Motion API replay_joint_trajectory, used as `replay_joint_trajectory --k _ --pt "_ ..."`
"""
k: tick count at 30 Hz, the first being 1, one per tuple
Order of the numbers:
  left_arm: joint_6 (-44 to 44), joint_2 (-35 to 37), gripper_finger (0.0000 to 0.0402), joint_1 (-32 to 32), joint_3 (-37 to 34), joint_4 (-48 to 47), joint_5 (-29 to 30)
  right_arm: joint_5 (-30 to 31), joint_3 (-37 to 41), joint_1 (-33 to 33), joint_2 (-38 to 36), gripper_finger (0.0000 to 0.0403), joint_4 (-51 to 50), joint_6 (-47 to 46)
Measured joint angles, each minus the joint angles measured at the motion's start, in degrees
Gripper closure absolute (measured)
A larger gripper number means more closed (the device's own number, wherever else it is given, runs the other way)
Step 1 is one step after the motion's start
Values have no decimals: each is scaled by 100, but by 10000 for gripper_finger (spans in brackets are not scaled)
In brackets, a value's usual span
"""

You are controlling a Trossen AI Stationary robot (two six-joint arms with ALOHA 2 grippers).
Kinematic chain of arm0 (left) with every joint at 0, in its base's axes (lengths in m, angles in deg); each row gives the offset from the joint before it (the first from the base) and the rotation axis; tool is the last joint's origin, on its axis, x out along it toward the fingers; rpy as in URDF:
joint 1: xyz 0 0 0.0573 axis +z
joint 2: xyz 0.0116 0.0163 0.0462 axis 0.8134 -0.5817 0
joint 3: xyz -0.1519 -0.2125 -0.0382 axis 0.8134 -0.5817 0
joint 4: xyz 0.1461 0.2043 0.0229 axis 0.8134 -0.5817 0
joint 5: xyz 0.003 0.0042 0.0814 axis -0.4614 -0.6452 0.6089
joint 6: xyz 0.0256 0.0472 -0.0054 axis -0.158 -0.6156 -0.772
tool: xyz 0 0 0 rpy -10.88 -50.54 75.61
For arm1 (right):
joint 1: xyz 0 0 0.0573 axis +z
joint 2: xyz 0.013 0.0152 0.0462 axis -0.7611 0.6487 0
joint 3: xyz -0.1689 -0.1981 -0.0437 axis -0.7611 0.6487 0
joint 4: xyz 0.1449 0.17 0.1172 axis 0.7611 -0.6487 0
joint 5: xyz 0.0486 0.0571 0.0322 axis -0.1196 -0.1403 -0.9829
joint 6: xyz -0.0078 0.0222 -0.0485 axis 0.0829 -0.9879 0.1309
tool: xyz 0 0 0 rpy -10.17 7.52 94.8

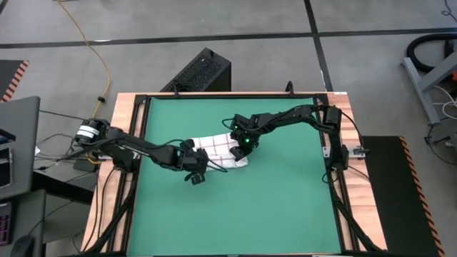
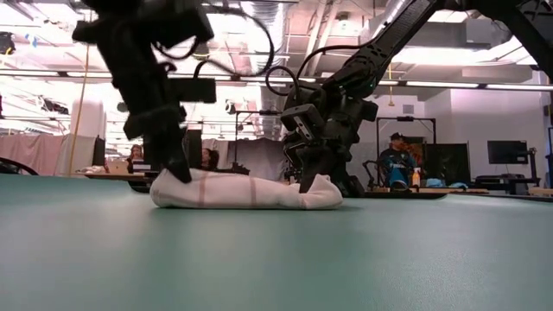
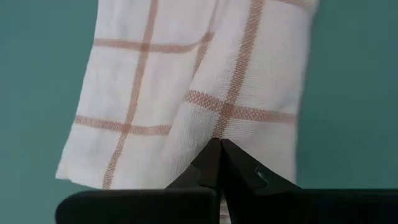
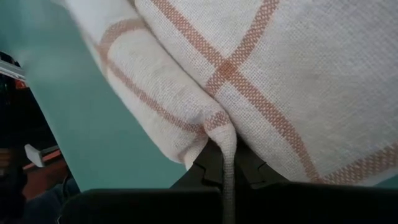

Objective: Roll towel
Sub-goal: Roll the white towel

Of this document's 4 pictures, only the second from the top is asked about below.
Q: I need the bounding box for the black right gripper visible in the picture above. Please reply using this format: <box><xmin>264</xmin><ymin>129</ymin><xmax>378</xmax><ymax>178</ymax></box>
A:
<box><xmin>285</xmin><ymin>86</ymin><xmax>379</xmax><ymax>194</ymax></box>

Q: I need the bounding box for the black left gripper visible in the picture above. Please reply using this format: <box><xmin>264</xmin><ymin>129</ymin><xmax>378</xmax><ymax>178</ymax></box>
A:
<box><xmin>71</xmin><ymin>19</ymin><xmax>217</xmax><ymax>184</ymax></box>

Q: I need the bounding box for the white red-checked towel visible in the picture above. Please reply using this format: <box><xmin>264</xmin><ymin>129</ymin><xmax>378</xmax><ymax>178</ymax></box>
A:
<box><xmin>149</xmin><ymin>168</ymin><xmax>345</xmax><ymax>211</ymax></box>

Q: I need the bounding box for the person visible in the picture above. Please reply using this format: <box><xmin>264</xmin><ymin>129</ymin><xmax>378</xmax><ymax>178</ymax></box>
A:
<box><xmin>379</xmin><ymin>131</ymin><xmax>418</xmax><ymax>191</ymax></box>
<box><xmin>126</xmin><ymin>143</ymin><xmax>146</xmax><ymax>174</ymax></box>
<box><xmin>200</xmin><ymin>148</ymin><xmax>220</xmax><ymax>172</ymax></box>

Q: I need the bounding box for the black table clip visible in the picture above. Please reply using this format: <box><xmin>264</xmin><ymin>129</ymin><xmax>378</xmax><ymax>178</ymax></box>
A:
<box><xmin>128</xmin><ymin>179</ymin><xmax>152</xmax><ymax>194</ymax></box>
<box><xmin>343</xmin><ymin>175</ymin><xmax>366</xmax><ymax>199</ymax></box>

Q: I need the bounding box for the laptop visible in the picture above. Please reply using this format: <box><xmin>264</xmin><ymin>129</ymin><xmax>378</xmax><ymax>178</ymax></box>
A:
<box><xmin>106</xmin><ymin>160</ymin><xmax>130</xmax><ymax>175</ymax></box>

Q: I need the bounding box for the grey curtain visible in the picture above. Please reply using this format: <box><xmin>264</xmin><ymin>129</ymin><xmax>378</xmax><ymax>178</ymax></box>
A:
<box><xmin>219</xmin><ymin>137</ymin><xmax>289</xmax><ymax>181</ymax></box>

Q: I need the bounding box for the white hanging cloth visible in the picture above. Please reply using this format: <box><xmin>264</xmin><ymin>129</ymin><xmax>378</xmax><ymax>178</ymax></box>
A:
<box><xmin>55</xmin><ymin>134</ymin><xmax>96</xmax><ymax>176</ymax></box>

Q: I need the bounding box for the green table mat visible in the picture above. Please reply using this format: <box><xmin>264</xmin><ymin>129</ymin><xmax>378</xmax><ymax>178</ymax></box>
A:
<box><xmin>0</xmin><ymin>172</ymin><xmax>553</xmax><ymax>311</ymax></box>

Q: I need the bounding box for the blue cloth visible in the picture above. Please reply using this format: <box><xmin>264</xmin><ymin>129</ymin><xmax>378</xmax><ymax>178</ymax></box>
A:
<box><xmin>425</xmin><ymin>177</ymin><xmax>467</xmax><ymax>189</ymax></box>

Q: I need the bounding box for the large black screen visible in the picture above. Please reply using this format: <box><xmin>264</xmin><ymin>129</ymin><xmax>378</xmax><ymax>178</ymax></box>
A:
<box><xmin>425</xmin><ymin>143</ymin><xmax>471</xmax><ymax>187</ymax></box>

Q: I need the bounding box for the pink hanging cloth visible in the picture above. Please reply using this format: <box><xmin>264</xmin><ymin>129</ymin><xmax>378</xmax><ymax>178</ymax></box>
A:
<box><xmin>0</xmin><ymin>133</ymin><xmax>73</xmax><ymax>177</ymax></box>

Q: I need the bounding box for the ceiling light strip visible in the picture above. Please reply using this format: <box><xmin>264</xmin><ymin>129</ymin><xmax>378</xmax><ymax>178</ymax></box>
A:
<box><xmin>405</xmin><ymin>80</ymin><xmax>480</xmax><ymax>89</ymax></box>

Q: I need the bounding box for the black monitor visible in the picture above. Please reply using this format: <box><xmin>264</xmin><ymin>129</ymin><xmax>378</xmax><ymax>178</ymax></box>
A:
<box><xmin>486</xmin><ymin>140</ymin><xmax>531</xmax><ymax>165</ymax></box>

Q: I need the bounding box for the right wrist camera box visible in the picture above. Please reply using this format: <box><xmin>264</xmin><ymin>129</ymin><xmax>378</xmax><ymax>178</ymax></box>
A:
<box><xmin>279</xmin><ymin>103</ymin><xmax>326</xmax><ymax>144</ymax></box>

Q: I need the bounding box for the black frame stand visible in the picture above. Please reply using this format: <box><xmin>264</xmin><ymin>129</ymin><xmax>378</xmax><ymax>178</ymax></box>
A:
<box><xmin>375</xmin><ymin>115</ymin><xmax>437</xmax><ymax>146</ymax></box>
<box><xmin>232</xmin><ymin>110</ymin><xmax>282</xmax><ymax>172</ymax></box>

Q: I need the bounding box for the black aluminium table frame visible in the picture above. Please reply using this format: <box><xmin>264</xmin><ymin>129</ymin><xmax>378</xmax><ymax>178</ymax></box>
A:
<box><xmin>362</xmin><ymin>191</ymin><xmax>553</xmax><ymax>203</ymax></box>

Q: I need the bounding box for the yellow cable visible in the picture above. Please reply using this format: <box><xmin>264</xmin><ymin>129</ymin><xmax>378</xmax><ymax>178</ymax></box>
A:
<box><xmin>67</xmin><ymin>42</ymin><xmax>91</xmax><ymax>176</ymax></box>

